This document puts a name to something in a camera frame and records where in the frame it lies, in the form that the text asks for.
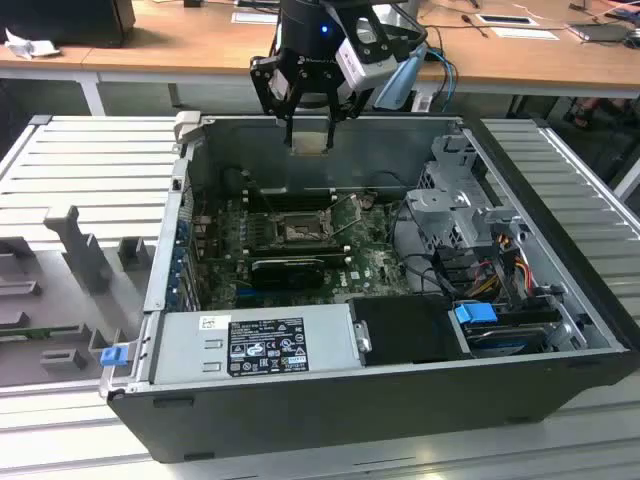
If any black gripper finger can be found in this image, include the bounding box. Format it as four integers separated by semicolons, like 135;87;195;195
322;78;374;152
248;53;301;150

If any silver-topped CPU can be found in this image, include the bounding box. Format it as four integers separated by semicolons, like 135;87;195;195
290;131;331;158

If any metal socket cover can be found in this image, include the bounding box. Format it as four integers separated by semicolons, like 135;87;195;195
327;191;365;239

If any green RAM stick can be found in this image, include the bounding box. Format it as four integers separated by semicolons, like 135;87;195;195
0;324;81;339
248;242;352;267

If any metal drive cage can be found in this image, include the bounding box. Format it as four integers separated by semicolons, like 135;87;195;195
403;132;531;251

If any green motherboard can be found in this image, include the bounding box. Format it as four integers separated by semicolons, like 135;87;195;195
192;192;419;311

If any wooden desk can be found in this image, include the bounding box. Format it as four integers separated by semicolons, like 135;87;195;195
0;0;640;101

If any black graphics card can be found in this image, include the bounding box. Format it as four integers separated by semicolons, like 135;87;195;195
248;257;325;292

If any black box on desk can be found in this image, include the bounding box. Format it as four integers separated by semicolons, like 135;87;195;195
0;0;136;49

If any white paper sheet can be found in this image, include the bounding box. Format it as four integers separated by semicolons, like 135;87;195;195
489;25;562;42

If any blue disk carrier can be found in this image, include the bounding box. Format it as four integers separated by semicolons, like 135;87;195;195
453;301;498;329

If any crumpled white paper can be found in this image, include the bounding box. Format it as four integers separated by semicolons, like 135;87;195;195
3;27;61;60

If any person's sandalled foot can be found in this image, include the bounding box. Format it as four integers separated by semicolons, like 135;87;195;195
562;97;640;132

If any grey power supply unit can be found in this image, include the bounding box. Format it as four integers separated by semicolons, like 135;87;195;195
149;303;364;386

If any hard disk drive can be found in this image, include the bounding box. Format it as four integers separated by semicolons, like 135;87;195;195
462;322;551;359

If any grey notebook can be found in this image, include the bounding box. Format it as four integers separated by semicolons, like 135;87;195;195
564;22;632;45

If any grey parts rack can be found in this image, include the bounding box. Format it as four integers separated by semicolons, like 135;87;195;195
0;204;161;389

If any black open PC case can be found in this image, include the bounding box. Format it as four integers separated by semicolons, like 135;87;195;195
98;113;632;465

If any white desk cable inlay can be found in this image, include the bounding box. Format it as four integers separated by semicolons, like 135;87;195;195
474;13;542;26
230;10;281;25

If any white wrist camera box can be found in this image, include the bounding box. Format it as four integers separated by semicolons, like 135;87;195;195
334;13;401;94

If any grey case release handle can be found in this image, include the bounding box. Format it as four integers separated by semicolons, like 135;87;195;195
173;110;202;151

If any blue cable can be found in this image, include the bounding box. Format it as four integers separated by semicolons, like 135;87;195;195
424;47;459;114

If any coloured power wire bundle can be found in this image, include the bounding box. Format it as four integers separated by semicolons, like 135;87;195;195
469;249;534;299

